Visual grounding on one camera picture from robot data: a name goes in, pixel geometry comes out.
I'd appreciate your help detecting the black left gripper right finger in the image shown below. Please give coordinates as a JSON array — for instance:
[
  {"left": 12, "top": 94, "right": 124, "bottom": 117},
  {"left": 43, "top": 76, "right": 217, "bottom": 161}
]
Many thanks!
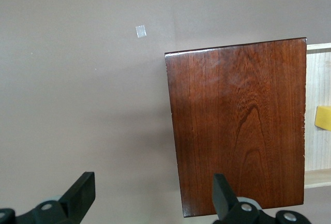
[{"left": 210, "top": 173, "right": 276, "bottom": 224}]

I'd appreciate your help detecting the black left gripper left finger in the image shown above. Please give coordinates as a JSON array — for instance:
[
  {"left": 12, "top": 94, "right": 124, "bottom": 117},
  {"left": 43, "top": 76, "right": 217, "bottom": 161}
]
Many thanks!
[{"left": 15, "top": 171, "right": 96, "bottom": 224}]

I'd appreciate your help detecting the yellow block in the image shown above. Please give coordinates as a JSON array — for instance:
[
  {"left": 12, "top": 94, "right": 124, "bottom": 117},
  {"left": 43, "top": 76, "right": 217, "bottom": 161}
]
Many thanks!
[{"left": 313, "top": 106, "right": 331, "bottom": 132}]

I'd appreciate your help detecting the dark brown wooden cabinet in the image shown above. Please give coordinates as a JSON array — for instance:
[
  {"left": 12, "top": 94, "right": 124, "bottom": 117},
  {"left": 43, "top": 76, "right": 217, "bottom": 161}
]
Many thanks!
[{"left": 164, "top": 37, "right": 308, "bottom": 218}]

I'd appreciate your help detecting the small clear tape patch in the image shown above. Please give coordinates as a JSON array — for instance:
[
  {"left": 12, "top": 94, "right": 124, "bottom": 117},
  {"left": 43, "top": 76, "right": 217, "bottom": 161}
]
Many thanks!
[{"left": 135, "top": 24, "right": 148, "bottom": 39}]

